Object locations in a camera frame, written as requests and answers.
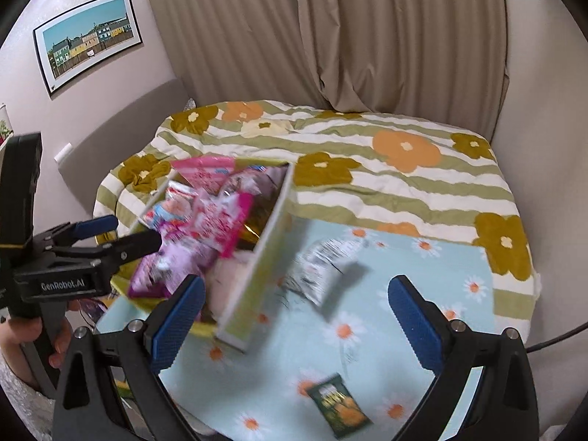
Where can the person's left forearm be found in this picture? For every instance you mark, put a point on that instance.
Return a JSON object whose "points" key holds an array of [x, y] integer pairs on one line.
{"points": [[18, 404]]}

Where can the plain pink snack packet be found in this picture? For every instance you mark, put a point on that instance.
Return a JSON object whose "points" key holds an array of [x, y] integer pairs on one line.
{"points": [[202, 172]]}

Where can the gold shiny packet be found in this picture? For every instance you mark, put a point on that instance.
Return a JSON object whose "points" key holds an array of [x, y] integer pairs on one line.
{"points": [[255, 232]]}

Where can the yellow cardboard box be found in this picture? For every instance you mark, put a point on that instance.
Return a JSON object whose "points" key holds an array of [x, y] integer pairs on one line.
{"points": [[257, 285]]}

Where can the floral striped blanket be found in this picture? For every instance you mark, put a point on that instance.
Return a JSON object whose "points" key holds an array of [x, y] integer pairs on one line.
{"points": [[367, 183]]}

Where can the framed wall poster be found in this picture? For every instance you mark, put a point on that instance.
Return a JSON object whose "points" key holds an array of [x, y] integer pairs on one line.
{"points": [[87, 41]]}

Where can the person's left hand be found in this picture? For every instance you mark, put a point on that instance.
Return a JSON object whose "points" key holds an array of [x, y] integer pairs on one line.
{"points": [[27, 335]]}

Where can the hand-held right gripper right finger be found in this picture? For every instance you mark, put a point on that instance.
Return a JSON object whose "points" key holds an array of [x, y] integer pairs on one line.
{"points": [[413, 326]]}

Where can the lilac snack packet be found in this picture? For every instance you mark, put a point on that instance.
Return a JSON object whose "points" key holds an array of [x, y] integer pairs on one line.
{"points": [[161, 271]]}

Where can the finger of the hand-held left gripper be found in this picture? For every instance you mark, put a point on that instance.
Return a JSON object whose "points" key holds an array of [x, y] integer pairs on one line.
{"points": [[138, 243], [99, 225]]}

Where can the white wall socket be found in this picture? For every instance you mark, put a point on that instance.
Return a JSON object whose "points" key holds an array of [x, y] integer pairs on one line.
{"points": [[63, 152]]}

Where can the white pink blue snack packet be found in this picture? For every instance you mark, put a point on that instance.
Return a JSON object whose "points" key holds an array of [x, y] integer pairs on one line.
{"points": [[170, 206]]}

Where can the green cracker snack packet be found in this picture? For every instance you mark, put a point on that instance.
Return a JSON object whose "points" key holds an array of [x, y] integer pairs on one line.
{"points": [[337, 404]]}

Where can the small plant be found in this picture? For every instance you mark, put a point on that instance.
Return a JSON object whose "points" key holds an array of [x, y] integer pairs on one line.
{"points": [[4, 128]]}

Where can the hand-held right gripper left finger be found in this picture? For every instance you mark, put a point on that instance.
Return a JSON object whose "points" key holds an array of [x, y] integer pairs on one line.
{"points": [[179, 326]]}

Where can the white black-print snack packet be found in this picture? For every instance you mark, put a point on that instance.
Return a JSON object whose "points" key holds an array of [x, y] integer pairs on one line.
{"points": [[321, 266]]}

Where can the beige curtain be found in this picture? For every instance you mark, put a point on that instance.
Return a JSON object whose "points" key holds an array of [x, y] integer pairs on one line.
{"points": [[367, 32]]}

